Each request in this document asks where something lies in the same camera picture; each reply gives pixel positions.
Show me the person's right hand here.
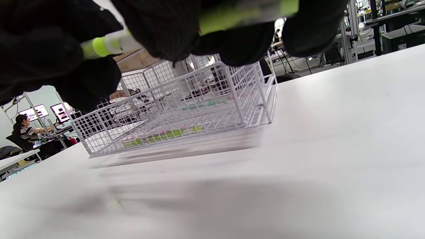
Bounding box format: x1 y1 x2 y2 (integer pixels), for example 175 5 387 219
0 0 349 113

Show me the yellow-green double-ended highlighter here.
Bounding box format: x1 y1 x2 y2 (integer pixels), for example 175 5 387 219
81 0 300 60
123 125 202 148

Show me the white wire basket drawer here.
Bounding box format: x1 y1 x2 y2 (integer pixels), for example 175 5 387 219
71 61 278 158

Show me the teal double-ended highlighter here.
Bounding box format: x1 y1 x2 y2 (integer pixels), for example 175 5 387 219
183 100 233 112

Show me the pink double-ended highlighter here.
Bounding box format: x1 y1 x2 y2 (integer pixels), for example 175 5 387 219
125 127 200 141

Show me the computer monitor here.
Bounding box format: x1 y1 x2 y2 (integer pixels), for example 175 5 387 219
50 102 73 123
18 104 49 121

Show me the black backpack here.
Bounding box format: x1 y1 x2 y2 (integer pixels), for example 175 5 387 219
0 146 22 160

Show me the white desk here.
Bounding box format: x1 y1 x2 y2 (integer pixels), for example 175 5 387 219
0 149 41 173

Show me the grey standing desk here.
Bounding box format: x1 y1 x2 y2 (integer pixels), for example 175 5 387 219
365 3 425 55

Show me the black computer tower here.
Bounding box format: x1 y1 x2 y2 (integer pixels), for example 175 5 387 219
382 25 425 53

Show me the aluminium profile post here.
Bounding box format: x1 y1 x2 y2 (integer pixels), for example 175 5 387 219
340 0 361 65

